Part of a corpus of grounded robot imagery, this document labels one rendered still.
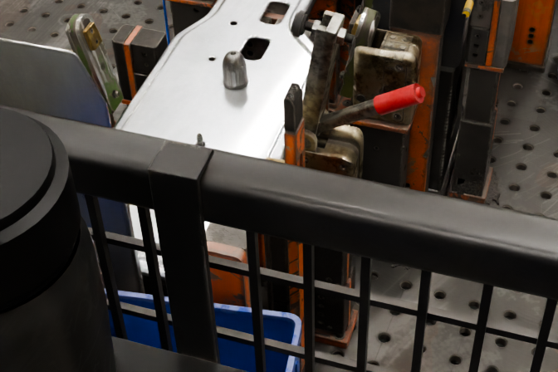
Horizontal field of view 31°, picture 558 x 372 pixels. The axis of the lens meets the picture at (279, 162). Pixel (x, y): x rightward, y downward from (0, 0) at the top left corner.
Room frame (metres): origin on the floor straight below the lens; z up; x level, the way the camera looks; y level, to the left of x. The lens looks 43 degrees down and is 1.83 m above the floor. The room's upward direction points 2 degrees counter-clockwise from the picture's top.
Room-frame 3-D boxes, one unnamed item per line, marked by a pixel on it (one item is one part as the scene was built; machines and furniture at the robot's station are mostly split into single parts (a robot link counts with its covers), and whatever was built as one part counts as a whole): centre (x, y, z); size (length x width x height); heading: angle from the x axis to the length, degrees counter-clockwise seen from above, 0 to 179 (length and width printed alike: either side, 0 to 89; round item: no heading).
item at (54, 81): (0.68, 0.20, 1.17); 0.12 x 0.01 x 0.34; 70
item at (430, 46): (1.08, -0.19, 0.91); 0.07 x 0.05 x 0.42; 70
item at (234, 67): (1.04, 0.05, 1.02); 0.03 x 0.03 x 0.07
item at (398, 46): (1.02, -0.15, 0.88); 0.11 x 0.09 x 0.37; 70
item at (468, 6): (1.09, -0.26, 1.09); 0.10 x 0.01 x 0.01; 160
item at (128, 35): (1.16, 0.19, 0.84); 0.11 x 0.08 x 0.29; 70
